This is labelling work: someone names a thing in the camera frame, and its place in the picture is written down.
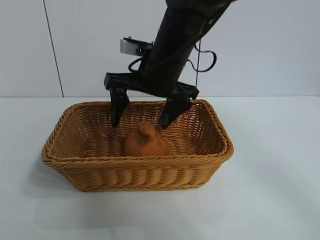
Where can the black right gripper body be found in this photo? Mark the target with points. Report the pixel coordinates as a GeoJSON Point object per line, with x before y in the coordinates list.
{"type": "Point", "coordinates": [170, 57]}

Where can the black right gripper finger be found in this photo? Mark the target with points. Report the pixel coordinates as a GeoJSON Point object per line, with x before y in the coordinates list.
{"type": "Point", "coordinates": [119, 105]}
{"type": "Point", "coordinates": [176, 108]}

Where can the woven wicker basket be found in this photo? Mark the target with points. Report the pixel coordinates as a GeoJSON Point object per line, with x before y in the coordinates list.
{"type": "Point", "coordinates": [140, 172]}

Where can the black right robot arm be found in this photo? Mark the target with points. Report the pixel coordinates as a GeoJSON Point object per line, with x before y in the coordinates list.
{"type": "Point", "coordinates": [192, 7]}

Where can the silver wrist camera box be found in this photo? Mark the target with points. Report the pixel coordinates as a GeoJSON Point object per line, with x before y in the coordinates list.
{"type": "Point", "coordinates": [130, 47]}

